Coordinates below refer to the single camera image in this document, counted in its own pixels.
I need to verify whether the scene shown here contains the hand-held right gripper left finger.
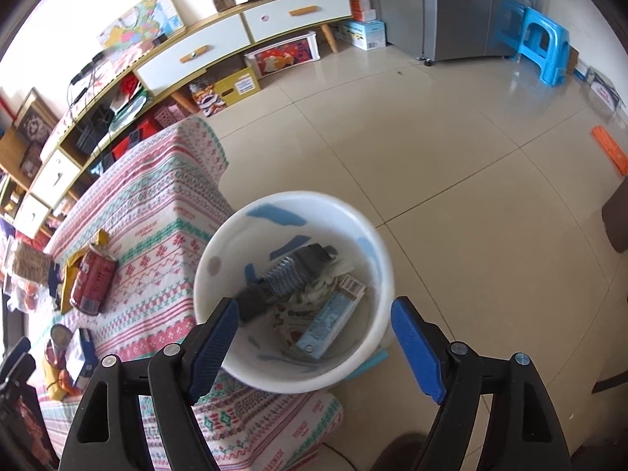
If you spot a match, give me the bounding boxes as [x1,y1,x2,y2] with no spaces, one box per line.
[59,297,241,471]

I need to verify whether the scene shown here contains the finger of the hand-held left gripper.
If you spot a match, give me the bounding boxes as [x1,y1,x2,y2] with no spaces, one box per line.
[0,356,38,393]
[4,336,31,361]

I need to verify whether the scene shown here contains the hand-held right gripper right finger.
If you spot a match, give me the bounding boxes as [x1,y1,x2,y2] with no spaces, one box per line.
[390,296,572,471]

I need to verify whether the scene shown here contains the orange yellow packet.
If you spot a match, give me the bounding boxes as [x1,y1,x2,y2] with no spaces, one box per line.
[42,356,82,402]

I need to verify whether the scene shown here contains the yellow snack packet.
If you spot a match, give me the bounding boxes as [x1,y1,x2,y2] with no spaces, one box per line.
[59,230,110,315]

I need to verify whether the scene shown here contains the dented red drink can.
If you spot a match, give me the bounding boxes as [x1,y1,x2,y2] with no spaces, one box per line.
[70,248,119,315]

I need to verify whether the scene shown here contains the white plastic bucket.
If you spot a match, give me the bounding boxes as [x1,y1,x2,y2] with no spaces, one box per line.
[193,190,396,394]

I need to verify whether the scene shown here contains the printed paper wrapper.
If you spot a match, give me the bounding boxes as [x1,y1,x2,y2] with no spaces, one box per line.
[272,299,319,349]

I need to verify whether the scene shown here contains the wicker basket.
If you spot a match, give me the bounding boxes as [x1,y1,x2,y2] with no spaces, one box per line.
[8,239,53,281]

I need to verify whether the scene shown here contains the light blue drink carton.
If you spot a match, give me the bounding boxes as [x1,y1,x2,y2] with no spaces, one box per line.
[294,275,366,360]

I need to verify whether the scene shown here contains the crumpled white paper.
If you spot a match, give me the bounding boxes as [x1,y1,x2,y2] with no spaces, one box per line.
[314,257,355,300]

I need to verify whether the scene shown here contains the patterned tablecloth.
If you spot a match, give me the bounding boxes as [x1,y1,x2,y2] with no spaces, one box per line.
[29,117,344,471]

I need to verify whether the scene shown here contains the dark chair leg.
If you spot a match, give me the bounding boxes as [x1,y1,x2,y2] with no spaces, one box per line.
[591,372,628,394]

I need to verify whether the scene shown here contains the red box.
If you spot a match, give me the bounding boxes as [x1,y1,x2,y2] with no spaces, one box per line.
[112,118,164,164]

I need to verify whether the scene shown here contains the black set-top box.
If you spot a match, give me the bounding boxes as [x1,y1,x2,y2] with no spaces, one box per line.
[75,122,108,154]

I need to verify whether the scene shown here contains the framed picture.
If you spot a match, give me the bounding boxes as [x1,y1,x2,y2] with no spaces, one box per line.
[12,87,60,147]

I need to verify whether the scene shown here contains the printed gift bag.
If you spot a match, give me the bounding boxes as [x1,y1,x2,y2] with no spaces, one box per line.
[190,81,229,117]

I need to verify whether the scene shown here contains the yellow cardboard box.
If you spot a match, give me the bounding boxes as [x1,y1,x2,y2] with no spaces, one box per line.
[213,68,262,107]

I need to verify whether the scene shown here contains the orange flat strip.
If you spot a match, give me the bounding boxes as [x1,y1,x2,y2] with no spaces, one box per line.
[591,126,628,177]

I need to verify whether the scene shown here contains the white bin with red print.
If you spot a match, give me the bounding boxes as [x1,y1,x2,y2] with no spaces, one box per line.
[244,32,321,79]

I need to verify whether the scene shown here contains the white wooden media cabinet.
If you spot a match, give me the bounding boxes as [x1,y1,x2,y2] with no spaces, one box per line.
[0,0,355,236]

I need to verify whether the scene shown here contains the white printed box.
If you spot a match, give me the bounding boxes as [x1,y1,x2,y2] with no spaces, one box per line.
[586,71,622,115]

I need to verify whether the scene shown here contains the blue white cardboard box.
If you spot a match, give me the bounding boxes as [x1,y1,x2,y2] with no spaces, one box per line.
[338,20,386,51]

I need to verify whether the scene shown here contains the blue plastic stool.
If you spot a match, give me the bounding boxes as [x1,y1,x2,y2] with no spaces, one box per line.
[515,6,572,87]

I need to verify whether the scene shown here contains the silver refrigerator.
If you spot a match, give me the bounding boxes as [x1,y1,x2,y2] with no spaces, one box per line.
[422,0,534,64]

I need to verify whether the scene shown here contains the orange white small boxes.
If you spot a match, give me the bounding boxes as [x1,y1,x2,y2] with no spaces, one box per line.
[350,0,378,23]

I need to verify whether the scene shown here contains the black floor cable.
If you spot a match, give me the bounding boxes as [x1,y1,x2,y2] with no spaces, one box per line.
[319,444,365,471]

